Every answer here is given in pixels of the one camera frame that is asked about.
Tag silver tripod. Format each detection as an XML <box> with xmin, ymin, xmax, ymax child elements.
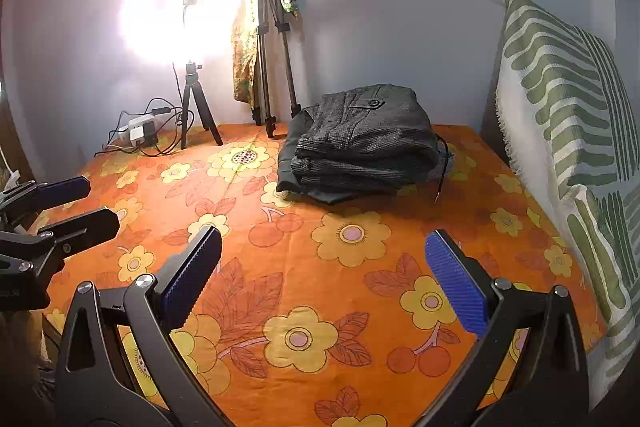
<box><xmin>247</xmin><ymin>0</ymin><xmax>302</xmax><ymax>140</ymax></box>

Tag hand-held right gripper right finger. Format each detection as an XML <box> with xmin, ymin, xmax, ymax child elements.
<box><xmin>417</xmin><ymin>229</ymin><xmax>591</xmax><ymax>427</ymax></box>

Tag green striped white pillow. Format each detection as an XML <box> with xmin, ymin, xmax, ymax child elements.
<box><xmin>495</xmin><ymin>0</ymin><xmax>637</xmax><ymax>408</ymax></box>

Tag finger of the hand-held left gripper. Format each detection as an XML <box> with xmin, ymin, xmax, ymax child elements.
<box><xmin>0</xmin><ymin>208</ymin><xmax>121</xmax><ymax>257</ymax></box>
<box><xmin>0</xmin><ymin>176</ymin><xmax>92</xmax><ymax>220</ymax></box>

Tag black tripod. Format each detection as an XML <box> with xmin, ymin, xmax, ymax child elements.
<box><xmin>180</xmin><ymin>61</ymin><xmax>224</xmax><ymax>150</ymax></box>

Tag grey houndstooth pants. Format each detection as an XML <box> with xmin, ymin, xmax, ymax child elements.
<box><xmin>290</xmin><ymin>84</ymin><xmax>457</xmax><ymax>204</ymax></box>

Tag orange floral bedsheet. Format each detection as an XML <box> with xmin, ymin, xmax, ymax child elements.
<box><xmin>42</xmin><ymin>122</ymin><xmax>607</xmax><ymax>427</ymax></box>

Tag yellow floral cloth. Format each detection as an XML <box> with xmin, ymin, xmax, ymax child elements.
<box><xmin>231</xmin><ymin>0</ymin><xmax>262</xmax><ymax>111</ymax></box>

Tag white power strip with cables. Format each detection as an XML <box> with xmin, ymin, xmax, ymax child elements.
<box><xmin>95</xmin><ymin>97</ymin><xmax>185</xmax><ymax>156</ymax></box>

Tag dark green cloth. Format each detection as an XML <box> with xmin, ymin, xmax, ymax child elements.
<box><xmin>276</xmin><ymin>106</ymin><xmax>401</xmax><ymax>206</ymax></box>

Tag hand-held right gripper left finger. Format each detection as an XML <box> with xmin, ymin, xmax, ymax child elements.
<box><xmin>54</xmin><ymin>226</ymin><xmax>236</xmax><ymax>427</ymax></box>

